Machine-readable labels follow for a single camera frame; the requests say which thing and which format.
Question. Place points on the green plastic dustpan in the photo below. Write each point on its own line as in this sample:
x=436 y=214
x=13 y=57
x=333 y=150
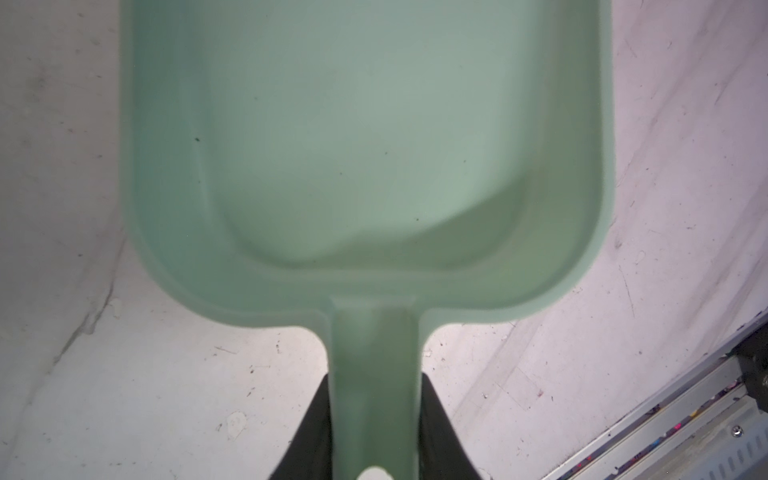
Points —
x=370 y=171

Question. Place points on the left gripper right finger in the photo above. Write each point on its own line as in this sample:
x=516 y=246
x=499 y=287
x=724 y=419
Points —
x=441 y=455

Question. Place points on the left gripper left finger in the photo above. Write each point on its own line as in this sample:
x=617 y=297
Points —
x=309 y=454

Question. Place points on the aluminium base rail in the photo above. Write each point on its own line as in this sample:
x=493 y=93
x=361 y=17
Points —
x=711 y=423

